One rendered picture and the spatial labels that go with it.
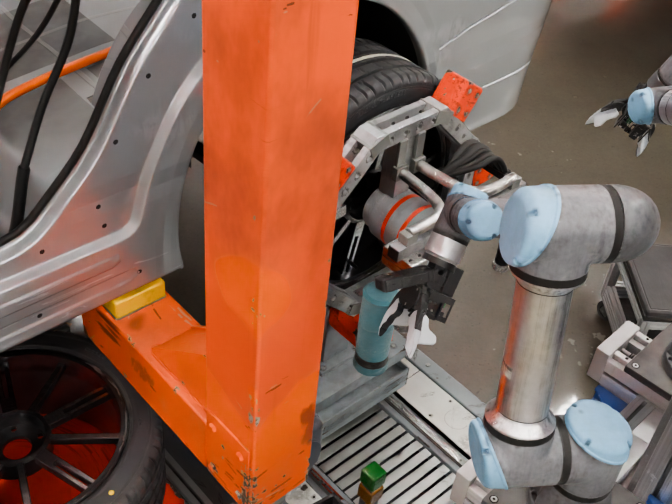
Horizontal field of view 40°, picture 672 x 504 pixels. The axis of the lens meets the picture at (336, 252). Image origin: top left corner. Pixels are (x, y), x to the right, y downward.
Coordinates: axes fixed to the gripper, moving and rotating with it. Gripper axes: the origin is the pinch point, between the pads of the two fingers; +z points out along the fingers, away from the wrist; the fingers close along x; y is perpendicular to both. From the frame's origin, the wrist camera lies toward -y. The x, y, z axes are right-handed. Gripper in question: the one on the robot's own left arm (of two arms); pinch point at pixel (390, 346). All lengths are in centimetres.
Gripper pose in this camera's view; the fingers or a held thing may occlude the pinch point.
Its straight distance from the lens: 183.3
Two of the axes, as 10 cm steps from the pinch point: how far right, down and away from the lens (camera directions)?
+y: 8.5, 3.6, 3.9
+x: -3.4, -2.0, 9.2
